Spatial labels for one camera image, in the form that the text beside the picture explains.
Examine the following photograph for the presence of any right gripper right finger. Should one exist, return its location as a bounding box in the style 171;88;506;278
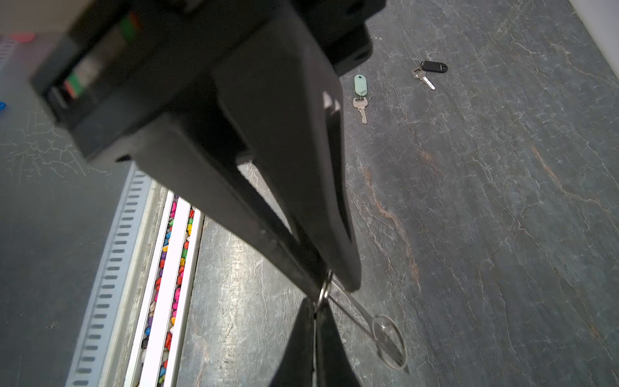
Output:
315;302;360;387

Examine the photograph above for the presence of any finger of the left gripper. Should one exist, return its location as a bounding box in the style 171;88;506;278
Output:
213;4;362;291
118;113;326;302

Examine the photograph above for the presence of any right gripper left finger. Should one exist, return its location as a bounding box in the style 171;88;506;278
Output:
269;298;314;387

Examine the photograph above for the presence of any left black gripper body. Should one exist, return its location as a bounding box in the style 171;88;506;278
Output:
32;1;385;164

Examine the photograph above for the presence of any metal ring disc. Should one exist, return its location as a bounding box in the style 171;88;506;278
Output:
319;273;409;371

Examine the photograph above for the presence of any key with black tag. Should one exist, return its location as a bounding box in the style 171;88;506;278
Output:
412;61;448;90

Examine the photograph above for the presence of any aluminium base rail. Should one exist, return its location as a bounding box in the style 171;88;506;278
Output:
123;192;204;387

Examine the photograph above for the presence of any white slotted cable duct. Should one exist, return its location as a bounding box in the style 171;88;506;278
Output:
66;163;152;386

